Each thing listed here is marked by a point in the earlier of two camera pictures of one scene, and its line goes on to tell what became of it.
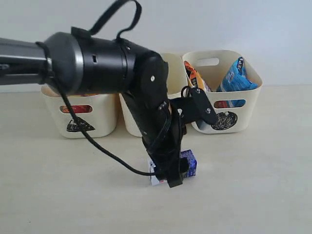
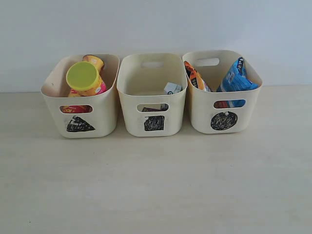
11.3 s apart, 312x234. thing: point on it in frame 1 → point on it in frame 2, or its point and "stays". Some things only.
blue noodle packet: (235, 78) stays
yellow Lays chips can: (79, 108) stays
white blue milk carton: (186, 168) → (170, 88)
